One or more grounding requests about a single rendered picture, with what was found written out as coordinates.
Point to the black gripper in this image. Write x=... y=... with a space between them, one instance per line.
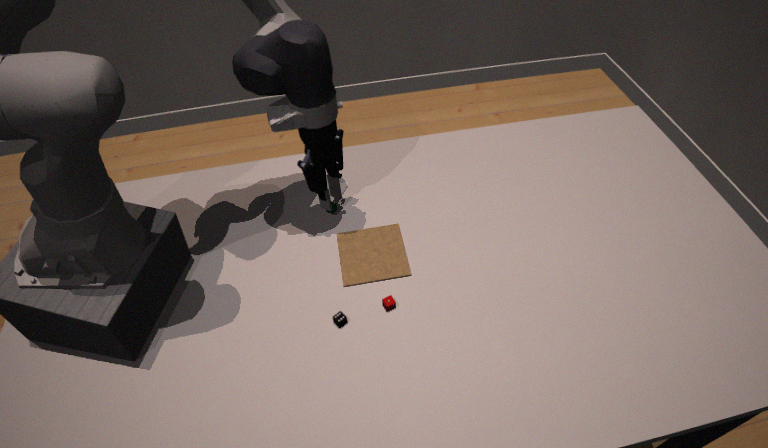
x=319 y=158

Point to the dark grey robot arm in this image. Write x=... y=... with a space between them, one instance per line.
x=67 y=100

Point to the tan flat mat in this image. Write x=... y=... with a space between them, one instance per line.
x=372 y=254

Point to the red die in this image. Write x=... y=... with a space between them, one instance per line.
x=389 y=303

